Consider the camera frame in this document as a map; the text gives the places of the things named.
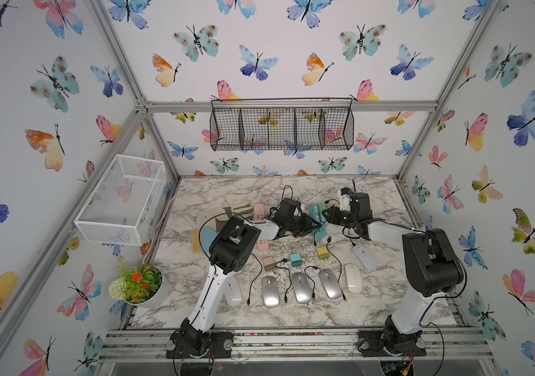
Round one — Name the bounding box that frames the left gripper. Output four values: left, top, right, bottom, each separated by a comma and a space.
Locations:
283, 214, 319, 238

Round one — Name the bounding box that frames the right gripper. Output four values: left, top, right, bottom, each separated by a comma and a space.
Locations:
321, 204, 358, 230

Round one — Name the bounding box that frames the teal power strip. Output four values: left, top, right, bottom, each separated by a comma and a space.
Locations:
310, 202, 328, 241

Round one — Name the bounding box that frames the teal charger plug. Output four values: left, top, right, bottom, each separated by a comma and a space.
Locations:
289, 253, 303, 267

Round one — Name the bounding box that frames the lavender mouse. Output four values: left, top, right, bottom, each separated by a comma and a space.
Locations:
352, 244, 379, 271

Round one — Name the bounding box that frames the black charging cable silver mouse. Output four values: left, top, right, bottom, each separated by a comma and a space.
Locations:
274, 258, 293, 304

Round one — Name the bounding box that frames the pink charger plug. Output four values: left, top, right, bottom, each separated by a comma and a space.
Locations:
261, 256, 276, 271

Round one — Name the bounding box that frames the yellow green charger plug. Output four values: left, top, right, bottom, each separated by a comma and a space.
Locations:
316, 246, 331, 260

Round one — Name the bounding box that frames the black charging cable white mouse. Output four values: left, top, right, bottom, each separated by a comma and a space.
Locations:
246, 252, 264, 306

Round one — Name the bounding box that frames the white wireless mouse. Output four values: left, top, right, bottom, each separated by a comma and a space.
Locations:
224, 276, 242, 307

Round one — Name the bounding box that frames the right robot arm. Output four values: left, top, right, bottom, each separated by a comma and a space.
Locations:
321, 193, 465, 357

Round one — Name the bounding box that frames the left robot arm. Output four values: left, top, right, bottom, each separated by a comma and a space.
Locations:
170, 198, 321, 357

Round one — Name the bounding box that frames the pink power strip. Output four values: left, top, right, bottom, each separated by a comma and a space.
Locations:
253, 203, 266, 222

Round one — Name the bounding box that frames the blue round object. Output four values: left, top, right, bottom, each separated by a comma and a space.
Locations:
191, 226, 217, 255

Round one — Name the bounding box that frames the artificial potted plant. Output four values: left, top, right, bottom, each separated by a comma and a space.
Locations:
108, 256, 171, 309

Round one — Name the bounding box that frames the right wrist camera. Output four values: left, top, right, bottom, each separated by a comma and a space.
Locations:
337, 187, 353, 211

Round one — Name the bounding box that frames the white power cord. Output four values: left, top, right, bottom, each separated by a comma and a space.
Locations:
290, 175, 372, 208

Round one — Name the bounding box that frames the black wire wall basket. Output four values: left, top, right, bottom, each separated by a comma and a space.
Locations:
204, 97, 355, 152

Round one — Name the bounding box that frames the aluminium front rail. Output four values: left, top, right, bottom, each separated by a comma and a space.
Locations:
100, 327, 494, 363

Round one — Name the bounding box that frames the white mesh wall basket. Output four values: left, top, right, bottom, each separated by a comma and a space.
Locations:
74, 154, 166, 246

